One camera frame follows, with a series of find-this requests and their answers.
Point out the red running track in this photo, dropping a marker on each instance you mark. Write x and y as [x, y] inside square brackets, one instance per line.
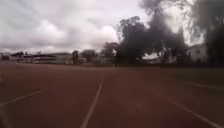
[133, 100]

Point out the group of tall trees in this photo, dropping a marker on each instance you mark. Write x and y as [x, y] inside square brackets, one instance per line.
[140, 43]

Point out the low long building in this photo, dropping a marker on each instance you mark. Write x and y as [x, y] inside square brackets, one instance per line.
[46, 59]

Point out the white building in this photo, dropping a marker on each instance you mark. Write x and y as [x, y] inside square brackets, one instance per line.
[198, 52]

